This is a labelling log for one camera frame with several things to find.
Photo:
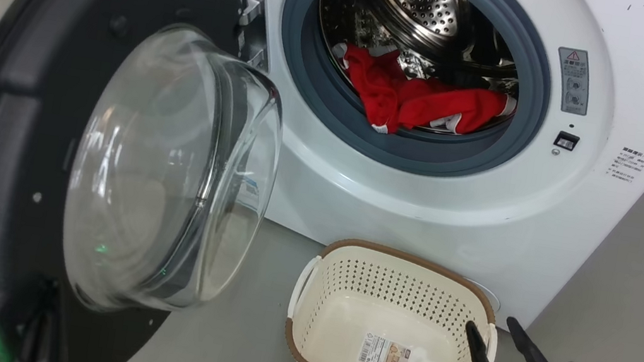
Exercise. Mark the black door latch socket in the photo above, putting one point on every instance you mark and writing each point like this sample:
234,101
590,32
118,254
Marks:
567,141

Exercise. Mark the white front-load washing machine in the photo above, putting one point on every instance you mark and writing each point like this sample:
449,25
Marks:
357,199

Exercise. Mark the red garment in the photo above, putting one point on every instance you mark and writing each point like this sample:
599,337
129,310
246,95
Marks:
386,95

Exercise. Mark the grey warning label sticker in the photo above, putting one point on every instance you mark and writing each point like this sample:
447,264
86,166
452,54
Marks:
573,81

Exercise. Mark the cream perforated basket brown rim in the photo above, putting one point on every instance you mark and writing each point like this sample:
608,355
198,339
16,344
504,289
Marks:
337,336

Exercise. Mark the white product label sticker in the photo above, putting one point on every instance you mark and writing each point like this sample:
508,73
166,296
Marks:
385,355

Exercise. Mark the metal door hinge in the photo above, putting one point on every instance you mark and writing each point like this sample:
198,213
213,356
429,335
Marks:
254,17

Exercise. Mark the black round glass washer door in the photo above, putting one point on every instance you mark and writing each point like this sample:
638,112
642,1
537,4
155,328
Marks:
0,158

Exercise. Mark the stainless steel washing machine drum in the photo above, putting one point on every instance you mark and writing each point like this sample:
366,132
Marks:
425,5

